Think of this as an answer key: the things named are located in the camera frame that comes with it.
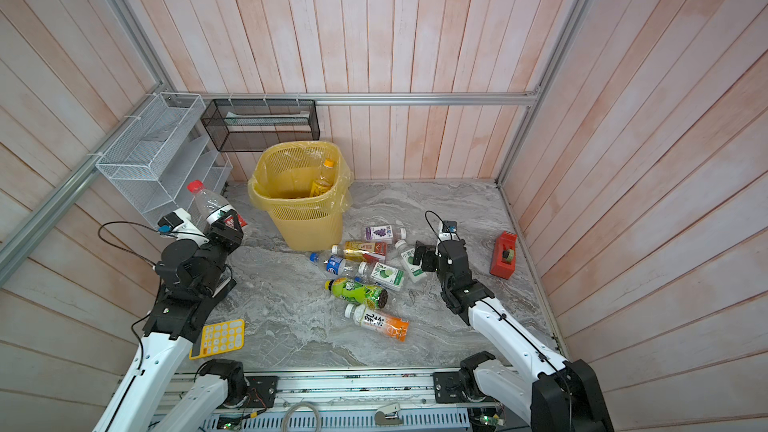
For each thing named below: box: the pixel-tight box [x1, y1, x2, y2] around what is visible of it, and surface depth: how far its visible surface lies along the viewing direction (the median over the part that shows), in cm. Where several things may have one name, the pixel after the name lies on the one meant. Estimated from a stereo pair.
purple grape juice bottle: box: [364, 225, 407, 243], surface depth 103 cm
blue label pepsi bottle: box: [309, 252, 360, 279], surface depth 94 cm
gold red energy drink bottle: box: [331, 241, 388, 262], surface depth 95 cm
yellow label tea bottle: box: [310, 159, 335, 198], surface depth 97 cm
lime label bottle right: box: [394, 239, 427, 283], surface depth 95 cm
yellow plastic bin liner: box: [248, 141, 354, 213], surface depth 93 cm
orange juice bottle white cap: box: [344, 303, 409, 341], surface depth 82 cm
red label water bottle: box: [187, 179, 248, 233], surface depth 68 cm
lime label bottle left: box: [358, 261, 405, 291], surface depth 92 cm
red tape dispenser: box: [490, 231, 518, 280], surface depth 93 cm
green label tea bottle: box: [324, 278, 388, 309], surface depth 85 cm
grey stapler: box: [374, 402, 404, 426], surface depth 71 cm
